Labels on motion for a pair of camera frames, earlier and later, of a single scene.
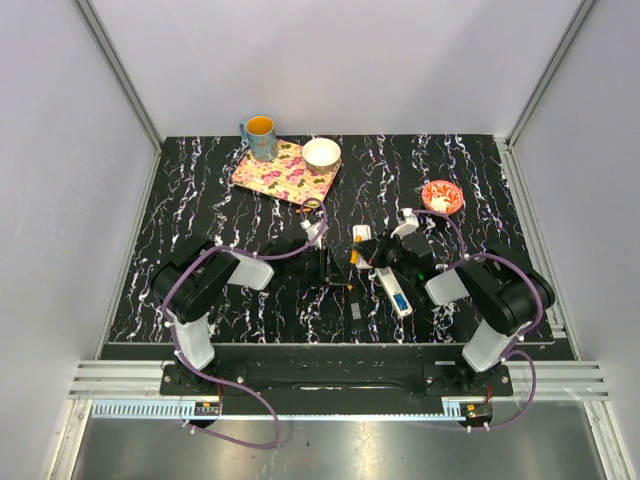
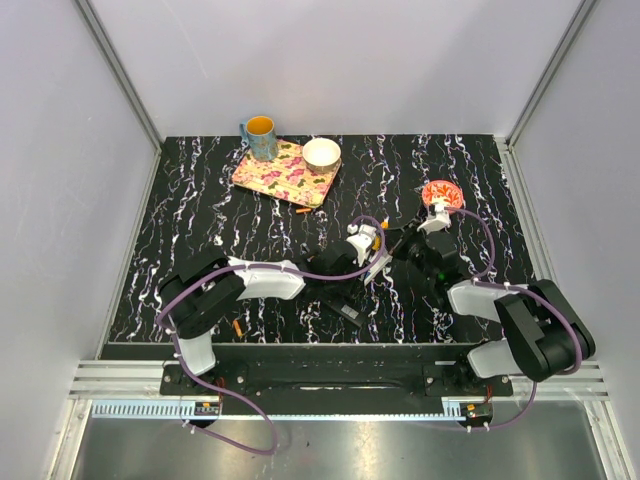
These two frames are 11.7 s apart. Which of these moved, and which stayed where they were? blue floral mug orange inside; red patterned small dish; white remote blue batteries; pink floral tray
Moved: white remote blue batteries
Stayed: pink floral tray; blue floral mug orange inside; red patterned small dish
